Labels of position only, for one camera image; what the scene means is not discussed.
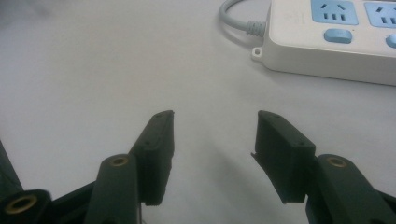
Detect white power strip blue sockets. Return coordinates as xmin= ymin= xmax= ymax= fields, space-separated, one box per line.
xmin=251 ymin=0 xmax=396 ymax=87

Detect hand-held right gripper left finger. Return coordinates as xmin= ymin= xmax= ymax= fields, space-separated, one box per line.
xmin=84 ymin=109 xmax=176 ymax=224

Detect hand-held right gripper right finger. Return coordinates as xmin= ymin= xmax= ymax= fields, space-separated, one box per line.
xmin=250 ymin=109 xmax=396 ymax=224

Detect grey power strip cable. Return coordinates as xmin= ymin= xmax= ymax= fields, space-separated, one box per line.
xmin=218 ymin=0 xmax=267 ymax=37

